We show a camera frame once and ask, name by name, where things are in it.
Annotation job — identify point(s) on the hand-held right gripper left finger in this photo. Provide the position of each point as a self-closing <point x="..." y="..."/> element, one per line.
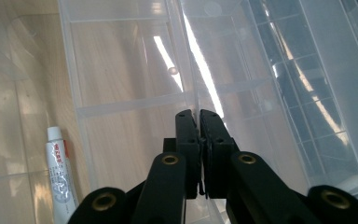
<point x="189" y="149"/>

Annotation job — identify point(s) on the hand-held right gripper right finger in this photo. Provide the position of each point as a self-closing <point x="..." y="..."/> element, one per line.
<point x="217" y="146"/>

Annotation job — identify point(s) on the clear plastic storage box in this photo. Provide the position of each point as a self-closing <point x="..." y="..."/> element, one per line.
<point x="121" y="62"/>

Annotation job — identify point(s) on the white ointment tube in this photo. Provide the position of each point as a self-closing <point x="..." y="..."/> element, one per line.
<point x="59" y="174"/>

